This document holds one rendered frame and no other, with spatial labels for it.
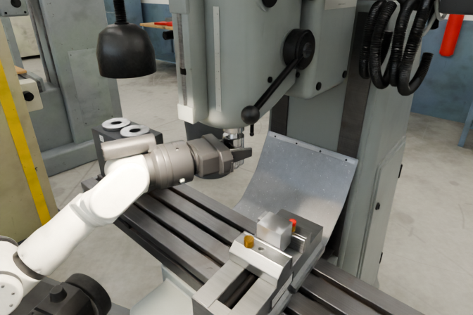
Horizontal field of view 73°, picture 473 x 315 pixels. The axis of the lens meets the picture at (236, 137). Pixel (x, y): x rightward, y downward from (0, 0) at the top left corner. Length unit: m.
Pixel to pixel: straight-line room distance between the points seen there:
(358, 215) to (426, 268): 1.34
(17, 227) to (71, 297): 1.32
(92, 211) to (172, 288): 0.42
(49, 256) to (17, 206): 1.87
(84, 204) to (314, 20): 0.52
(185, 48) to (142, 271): 1.78
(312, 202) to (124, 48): 0.76
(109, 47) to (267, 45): 0.25
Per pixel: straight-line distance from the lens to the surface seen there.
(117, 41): 0.42
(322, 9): 0.65
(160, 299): 0.93
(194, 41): 0.53
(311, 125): 1.02
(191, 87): 0.54
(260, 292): 0.69
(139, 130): 1.07
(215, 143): 0.67
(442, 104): 4.88
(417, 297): 2.21
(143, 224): 0.97
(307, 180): 1.03
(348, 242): 1.18
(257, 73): 0.54
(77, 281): 1.38
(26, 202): 2.51
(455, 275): 2.45
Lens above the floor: 1.56
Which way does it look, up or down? 26 degrees down
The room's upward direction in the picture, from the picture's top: straight up
